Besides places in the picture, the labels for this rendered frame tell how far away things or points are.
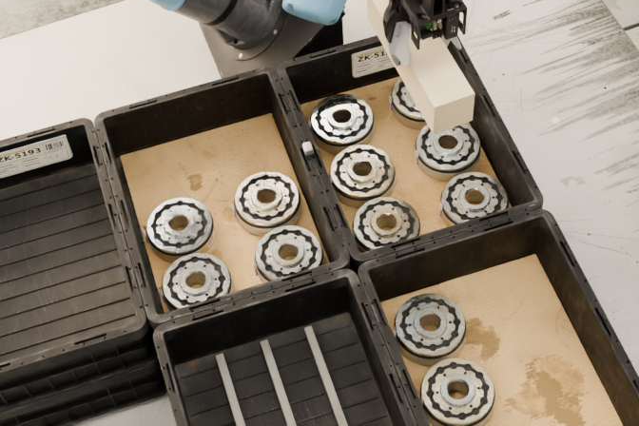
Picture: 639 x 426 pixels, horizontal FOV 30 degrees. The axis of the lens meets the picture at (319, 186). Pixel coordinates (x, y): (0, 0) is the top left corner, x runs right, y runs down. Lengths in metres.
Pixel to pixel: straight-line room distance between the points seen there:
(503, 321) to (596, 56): 0.67
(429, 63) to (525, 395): 0.49
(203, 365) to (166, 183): 0.33
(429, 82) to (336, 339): 0.40
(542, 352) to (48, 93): 1.04
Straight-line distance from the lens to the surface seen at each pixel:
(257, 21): 2.07
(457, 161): 1.89
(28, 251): 1.92
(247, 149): 1.95
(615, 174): 2.10
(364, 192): 1.86
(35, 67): 2.32
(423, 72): 1.68
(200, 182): 1.93
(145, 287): 1.73
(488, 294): 1.80
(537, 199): 1.78
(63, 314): 1.84
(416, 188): 1.89
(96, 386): 1.80
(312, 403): 1.72
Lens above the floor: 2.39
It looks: 55 degrees down
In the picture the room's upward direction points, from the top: 5 degrees counter-clockwise
